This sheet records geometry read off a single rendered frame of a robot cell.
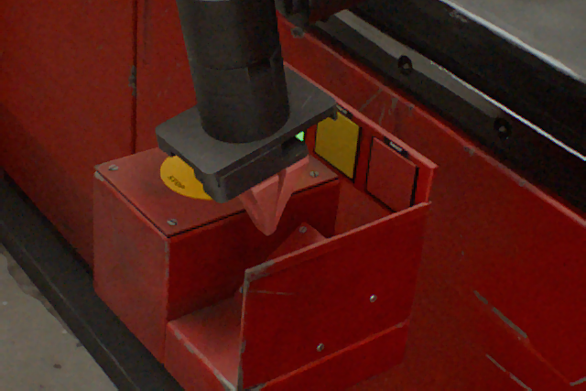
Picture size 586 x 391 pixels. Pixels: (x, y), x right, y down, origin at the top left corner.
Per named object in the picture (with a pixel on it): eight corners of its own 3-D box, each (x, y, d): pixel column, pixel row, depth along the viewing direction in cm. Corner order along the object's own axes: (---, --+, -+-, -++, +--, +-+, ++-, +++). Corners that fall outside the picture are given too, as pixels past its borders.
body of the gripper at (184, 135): (341, 124, 77) (331, 27, 72) (212, 199, 73) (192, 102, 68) (281, 82, 81) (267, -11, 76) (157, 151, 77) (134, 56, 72)
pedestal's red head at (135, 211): (92, 291, 96) (91, 95, 87) (254, 233, 105) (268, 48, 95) (233, 445, 83) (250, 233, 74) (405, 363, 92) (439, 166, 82)
